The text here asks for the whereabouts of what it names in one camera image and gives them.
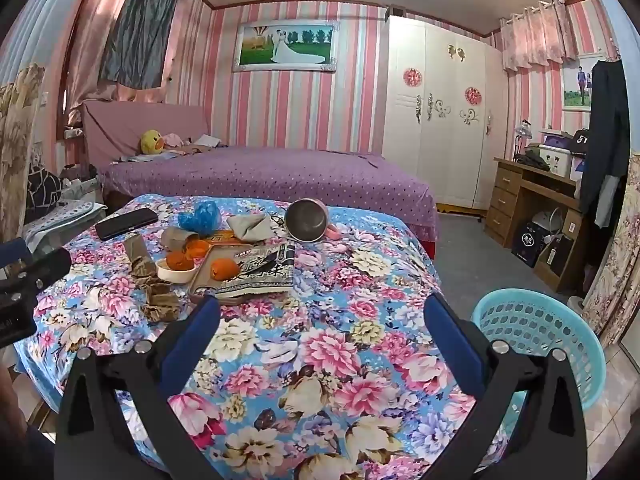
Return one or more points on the pink steel mug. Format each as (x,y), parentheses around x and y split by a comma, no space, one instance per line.
(305,220)

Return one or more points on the small wall poster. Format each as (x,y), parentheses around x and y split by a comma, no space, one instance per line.
(575,85)

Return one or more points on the black patterned cushion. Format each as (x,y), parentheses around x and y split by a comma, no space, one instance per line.
(45,192)

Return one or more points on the dark cloth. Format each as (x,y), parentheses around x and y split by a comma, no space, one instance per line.
(532,161)

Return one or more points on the black gift bag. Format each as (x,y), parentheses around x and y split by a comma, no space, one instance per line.
(530,245)

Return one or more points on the white wardrobe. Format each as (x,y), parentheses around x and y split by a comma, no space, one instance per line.
(445,150)

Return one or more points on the brown paper ball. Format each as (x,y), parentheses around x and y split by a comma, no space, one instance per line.
(161,302)

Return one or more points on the white storage box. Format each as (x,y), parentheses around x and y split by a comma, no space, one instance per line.
(555,162)

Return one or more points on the white appliance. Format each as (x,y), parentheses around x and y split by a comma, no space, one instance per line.
(547,220)

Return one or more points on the blue plastic bag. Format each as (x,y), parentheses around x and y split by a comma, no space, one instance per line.
(200,216)

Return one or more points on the pink covered headboard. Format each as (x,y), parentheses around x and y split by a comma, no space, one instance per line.
(115,130)

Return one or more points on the purple box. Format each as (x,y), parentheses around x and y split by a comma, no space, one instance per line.
(555,137)

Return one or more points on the brown paper strip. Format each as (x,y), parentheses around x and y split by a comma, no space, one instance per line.
(136,252)

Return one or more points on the red round wardrobe sticker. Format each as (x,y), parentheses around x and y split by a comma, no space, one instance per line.
(412,76)
(473,95)

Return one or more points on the small white bowl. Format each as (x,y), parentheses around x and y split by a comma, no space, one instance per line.
(175,275)

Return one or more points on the desk lamp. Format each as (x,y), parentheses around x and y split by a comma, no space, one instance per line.
(522,132)

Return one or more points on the brown floral curtain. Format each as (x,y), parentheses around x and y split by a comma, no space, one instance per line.
(17,135)

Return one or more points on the black smartphone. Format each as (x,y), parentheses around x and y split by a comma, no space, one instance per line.
(125,223)

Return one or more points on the cream floral door curtain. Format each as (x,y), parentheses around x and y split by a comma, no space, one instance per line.
(617,260)

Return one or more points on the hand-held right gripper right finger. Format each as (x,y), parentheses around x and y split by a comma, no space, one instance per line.
(455,342)

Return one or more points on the large framed wall poster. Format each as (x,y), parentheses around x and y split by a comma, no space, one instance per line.
(285,45)

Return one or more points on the beige cloth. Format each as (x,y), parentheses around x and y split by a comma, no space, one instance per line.
(250,227)

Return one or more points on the grey curtain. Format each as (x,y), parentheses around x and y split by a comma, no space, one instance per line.
(137,35)

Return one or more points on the person's left forearm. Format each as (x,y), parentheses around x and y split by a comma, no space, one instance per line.
(10,395)

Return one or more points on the bed with purple dotted blanket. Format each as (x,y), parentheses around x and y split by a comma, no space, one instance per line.
(280,175)

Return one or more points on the light blue plastic basket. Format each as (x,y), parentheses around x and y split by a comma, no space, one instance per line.
(540,330)

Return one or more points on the dark hanging jacket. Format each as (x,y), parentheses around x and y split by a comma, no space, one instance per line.
(605,150)

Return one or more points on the orange snack wrapper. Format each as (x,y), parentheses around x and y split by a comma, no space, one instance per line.
(222,236)

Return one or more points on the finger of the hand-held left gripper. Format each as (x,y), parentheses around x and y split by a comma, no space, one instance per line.
(12,255)
(47,267)

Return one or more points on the orange peel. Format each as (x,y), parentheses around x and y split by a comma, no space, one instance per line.
(196,249)
(223,269)
(179,260)

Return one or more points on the brown phone case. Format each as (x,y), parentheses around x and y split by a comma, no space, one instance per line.
(205,277)

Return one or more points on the yellow duck plush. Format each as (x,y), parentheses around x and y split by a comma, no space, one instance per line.
(151,142)

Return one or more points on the pink plush toy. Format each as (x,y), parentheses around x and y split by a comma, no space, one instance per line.
(173,140)

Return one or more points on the pink floral window curtain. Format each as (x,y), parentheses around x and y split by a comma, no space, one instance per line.
(537,35)

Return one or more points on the cardboard box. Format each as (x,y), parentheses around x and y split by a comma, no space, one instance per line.
(557,260)

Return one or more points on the black and white printed packet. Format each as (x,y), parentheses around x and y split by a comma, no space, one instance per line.
(265,270)

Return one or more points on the brown paper piece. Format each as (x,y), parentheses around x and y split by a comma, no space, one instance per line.
(177,237)

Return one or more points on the dotted grey cushion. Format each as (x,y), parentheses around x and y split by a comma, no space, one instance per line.
(65,215)

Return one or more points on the pink satin curtain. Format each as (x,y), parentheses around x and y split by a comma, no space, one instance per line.
(90,60)

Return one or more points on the wooden desk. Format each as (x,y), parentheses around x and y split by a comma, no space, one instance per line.
(505,195)

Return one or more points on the floral blanket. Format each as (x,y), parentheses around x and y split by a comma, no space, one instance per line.
(310,340)

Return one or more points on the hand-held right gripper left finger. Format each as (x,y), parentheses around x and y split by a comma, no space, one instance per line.
(192,340)

